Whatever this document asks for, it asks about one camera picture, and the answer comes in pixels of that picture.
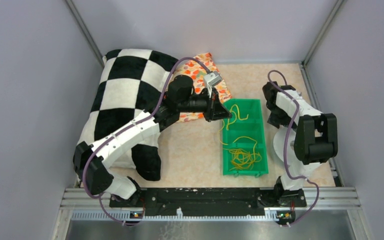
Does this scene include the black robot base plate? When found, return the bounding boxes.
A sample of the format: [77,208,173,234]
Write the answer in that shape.
[109,187,308,217]

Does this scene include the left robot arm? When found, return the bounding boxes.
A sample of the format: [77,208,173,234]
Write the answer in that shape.
[73,71,232,207]

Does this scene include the black white checkered pillow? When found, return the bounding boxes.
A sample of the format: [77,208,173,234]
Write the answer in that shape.
[77,48,178,182]

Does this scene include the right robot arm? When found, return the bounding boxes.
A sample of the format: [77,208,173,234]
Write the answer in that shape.
[262,81,338,207]

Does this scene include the aluminium frame rail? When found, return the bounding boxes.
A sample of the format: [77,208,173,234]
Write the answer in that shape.
[53,187,370,240]

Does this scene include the yellow cable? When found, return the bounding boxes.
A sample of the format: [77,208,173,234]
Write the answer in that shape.
[217,104,263,172]

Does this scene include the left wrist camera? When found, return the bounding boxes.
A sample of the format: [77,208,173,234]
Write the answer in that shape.
[203,71,222,95]

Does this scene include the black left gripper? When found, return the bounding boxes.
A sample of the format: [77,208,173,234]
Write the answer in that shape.
[178,86,232,122]

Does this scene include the white perforated cable spool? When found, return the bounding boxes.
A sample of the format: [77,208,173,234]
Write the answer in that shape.
[272,127,299,166]

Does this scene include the green plastic compartment bin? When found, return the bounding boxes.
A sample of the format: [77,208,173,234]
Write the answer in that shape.
[219,98,269,178]

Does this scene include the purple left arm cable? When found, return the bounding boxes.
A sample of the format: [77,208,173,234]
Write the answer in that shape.
[81,56,213,227]

